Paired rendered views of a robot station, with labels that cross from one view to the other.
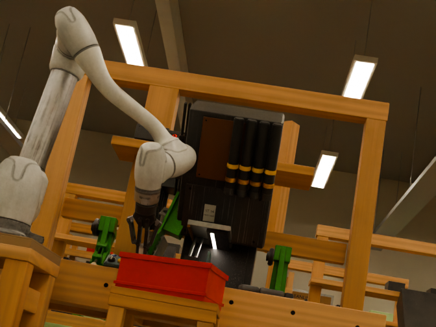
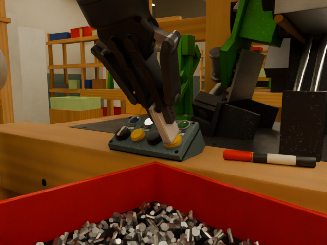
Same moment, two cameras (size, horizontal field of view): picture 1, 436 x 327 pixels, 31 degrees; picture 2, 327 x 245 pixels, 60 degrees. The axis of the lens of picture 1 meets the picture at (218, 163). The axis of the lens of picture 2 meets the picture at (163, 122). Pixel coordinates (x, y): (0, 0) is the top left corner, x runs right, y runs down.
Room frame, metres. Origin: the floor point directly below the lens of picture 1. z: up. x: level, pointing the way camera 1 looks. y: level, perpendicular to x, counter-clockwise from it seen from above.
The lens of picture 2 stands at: (2.41, 0.01, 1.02)
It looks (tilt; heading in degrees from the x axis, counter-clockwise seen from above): 8 degrees down; 28
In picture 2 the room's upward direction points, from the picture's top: straight up
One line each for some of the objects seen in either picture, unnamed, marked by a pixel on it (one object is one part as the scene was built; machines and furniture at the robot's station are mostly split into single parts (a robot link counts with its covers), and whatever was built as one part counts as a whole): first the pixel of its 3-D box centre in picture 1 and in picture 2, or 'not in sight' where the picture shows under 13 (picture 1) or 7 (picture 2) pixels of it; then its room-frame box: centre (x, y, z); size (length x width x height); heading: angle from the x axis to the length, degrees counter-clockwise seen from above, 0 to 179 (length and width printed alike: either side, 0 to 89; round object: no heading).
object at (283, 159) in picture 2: not in sight; (267, 158); (2.85, 0.07, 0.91); 0.13 x 0.02 x 0.02; 99
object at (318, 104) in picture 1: (227, 91); not in sight; (3.42, 0.02, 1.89); 1.50 x 0.09 x 0.09; 85
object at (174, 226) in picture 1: (176, 219); (263, 11); (3.07, 0.12, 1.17); 0.13 x 0.12 x 0.20; 85
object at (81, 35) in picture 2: not in sight; (88, 77); (7.55, 4.81, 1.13); 2.48 x 0.54 x 2.27; 86
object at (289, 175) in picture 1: (213, 163); not in sight; (3.38, 0.02, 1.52); 0.90 x 0.25 x 0.04; 85
